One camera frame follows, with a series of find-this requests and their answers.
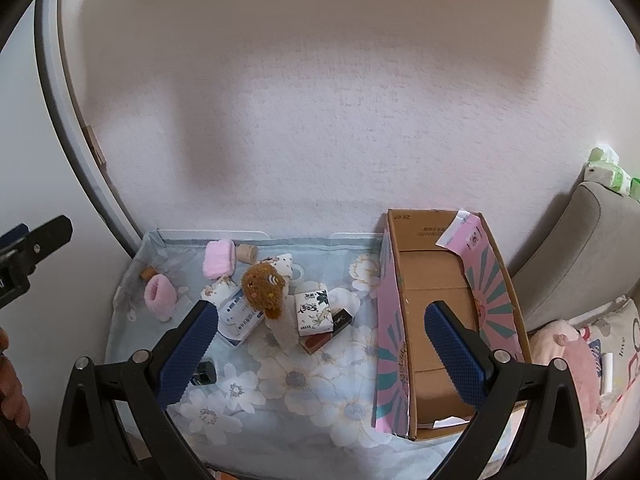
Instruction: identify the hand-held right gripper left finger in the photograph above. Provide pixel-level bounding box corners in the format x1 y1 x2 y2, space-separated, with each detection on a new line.
55 300 219 480

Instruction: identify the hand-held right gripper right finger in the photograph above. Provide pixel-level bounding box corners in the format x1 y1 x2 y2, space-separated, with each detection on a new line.
424 301 587 480

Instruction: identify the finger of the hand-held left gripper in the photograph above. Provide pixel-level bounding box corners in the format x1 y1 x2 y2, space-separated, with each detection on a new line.
0 215 74 275
0 223 28 247

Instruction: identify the small black bottle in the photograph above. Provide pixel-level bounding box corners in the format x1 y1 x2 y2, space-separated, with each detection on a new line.
192 360 217 386

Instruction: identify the white blue wipes packet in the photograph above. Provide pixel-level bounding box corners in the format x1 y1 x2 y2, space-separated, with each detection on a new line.
217 290 266 348

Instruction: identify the pink printed cardboard box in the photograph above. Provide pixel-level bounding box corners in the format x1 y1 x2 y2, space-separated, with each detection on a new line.
372 208 532 442

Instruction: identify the brown plush toy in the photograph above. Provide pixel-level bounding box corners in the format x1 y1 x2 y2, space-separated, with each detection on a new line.
241 261 291 320

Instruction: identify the red lipstick tube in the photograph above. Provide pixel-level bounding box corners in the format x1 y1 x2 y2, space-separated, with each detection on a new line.
306 307 353 356

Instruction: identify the floral printed small box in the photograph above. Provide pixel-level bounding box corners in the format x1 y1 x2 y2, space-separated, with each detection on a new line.
293 289 335 338

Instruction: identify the white dotted sock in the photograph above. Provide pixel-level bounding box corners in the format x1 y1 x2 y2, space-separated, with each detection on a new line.
257 252 296 281

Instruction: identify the person's left forearm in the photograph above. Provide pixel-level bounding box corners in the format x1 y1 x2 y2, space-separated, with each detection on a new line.
0 417 48 480

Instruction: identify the person's left hand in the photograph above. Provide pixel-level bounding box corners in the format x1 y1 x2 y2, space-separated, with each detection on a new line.
0 327 31 428

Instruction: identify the white orange printed sock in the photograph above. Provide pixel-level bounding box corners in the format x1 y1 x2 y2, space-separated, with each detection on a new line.
201 276 236 306

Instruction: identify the beige sock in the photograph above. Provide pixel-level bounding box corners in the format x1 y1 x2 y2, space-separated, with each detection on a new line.
265 305 303 356

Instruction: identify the floral printed cloth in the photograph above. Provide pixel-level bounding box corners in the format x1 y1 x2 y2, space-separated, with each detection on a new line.
102 232 501 476

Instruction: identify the grey door frame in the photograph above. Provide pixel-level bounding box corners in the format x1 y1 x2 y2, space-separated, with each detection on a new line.
32 0 143 261

